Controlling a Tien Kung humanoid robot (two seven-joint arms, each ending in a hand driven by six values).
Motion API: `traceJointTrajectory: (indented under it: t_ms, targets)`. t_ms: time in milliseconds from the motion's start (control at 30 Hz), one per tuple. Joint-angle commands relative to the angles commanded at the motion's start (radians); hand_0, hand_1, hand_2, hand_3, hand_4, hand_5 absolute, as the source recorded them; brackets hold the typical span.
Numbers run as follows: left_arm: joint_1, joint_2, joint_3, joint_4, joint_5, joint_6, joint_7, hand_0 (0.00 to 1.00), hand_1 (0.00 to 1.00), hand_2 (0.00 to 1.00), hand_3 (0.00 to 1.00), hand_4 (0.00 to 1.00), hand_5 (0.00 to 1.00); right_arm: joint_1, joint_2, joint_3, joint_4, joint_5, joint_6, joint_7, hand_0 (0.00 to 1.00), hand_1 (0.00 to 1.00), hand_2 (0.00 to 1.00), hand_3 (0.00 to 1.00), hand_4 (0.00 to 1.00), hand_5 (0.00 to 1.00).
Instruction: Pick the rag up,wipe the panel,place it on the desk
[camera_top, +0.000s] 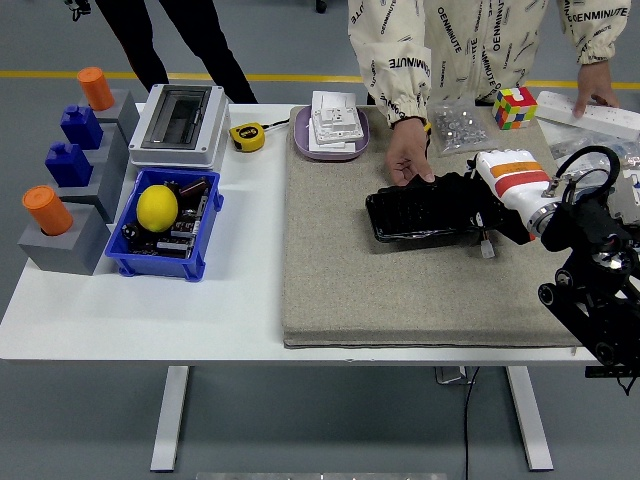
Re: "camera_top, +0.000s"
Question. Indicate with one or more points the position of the person's left forearm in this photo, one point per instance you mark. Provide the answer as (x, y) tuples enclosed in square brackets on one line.
[(597, 30)]

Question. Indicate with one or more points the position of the clear bag of metal nuts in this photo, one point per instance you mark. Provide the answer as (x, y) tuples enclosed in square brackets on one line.
[(460, 127)]

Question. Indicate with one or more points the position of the person in background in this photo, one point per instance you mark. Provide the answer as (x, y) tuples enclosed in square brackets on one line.
[(145, 50)]

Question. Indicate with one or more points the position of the small black background object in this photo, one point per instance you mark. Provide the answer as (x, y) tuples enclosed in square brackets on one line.
[(79, 7)]

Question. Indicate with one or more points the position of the white switch cover plate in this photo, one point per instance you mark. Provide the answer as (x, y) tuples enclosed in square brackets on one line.
[(325, 147)]

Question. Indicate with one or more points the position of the brown cylindrical capacitor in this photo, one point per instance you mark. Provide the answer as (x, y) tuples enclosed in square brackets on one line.
[(195, 187)]

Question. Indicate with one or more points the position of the orange cylinder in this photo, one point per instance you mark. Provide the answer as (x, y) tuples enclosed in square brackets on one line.
[(47, 210), (96, 89)]

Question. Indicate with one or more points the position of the person's left hand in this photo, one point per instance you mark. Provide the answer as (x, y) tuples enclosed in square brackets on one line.
[(596, 85)]

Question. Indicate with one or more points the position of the dark circuit board parts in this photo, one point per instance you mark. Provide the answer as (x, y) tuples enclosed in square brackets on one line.
[(177, 235)]

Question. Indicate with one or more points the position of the person's right forearm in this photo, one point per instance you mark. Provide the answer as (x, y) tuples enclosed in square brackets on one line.
[(399, 85)]

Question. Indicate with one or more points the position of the black chair caster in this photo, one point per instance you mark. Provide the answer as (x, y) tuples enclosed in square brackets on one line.
[(321, 5)]

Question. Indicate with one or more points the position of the grey electrical enclosure box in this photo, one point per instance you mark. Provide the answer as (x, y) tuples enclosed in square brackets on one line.
[(175, 125)]

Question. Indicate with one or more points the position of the grey-brown mat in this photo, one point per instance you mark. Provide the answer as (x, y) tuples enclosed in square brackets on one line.
[(375, 290)]

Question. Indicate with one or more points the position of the white wall socket module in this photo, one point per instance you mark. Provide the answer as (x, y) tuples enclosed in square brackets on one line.
[(337, 122)]

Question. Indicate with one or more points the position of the person's right hand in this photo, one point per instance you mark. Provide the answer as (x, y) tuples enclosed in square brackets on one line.
[(407, 146)]

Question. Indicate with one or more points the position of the grey holder block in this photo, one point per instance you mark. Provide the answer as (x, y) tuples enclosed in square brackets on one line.
[(126, 112), (70, 252), (116, 150), (107, 192)]

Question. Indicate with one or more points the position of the clear plastic bags of parts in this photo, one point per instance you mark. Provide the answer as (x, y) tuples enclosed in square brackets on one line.
[(565, 147)]

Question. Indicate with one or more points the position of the white table leg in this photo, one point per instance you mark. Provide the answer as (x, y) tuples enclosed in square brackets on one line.
[(170, 420), (530, 420)]

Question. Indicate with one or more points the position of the blue block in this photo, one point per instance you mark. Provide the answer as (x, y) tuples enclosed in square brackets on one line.
[(69, 165), (82, 127)]

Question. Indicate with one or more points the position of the yellow wristband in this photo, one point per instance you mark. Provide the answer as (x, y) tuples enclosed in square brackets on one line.
[(428, 127)]

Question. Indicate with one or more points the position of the yellow tape measure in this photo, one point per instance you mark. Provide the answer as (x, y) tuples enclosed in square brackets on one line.
[(247, 136)]

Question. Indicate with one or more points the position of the purple tray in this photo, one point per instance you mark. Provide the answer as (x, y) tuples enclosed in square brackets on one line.
[(302, 132)]

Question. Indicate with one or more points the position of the yellow lemon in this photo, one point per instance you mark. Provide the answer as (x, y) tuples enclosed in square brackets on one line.
[(157, 207)]

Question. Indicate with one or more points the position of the flat white switch plate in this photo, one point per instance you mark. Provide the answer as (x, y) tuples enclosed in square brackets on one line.
[(332, 99)]

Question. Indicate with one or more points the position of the grey metal module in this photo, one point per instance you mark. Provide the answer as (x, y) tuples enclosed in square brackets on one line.
[(631, 200)]

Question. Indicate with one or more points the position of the black table control box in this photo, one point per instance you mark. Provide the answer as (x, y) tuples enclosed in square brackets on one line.
[(595, 373)]

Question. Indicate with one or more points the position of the blue plastic bin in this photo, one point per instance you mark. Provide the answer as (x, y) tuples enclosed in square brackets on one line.
[(160, 265)]

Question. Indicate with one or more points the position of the grey under-table bracket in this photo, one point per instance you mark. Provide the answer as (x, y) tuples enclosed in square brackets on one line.
[(452, 375)]

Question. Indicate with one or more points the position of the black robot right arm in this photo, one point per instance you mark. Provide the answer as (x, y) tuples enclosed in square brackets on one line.
[(590, 222)]

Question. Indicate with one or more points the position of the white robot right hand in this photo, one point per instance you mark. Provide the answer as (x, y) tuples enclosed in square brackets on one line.
[(515, 177)]

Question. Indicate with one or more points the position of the white power strip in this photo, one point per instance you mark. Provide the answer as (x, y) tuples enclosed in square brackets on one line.
[(560, 107)]

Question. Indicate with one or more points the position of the colourful puzzle cube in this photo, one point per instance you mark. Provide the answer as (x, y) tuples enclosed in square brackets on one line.
[(515, 107)]

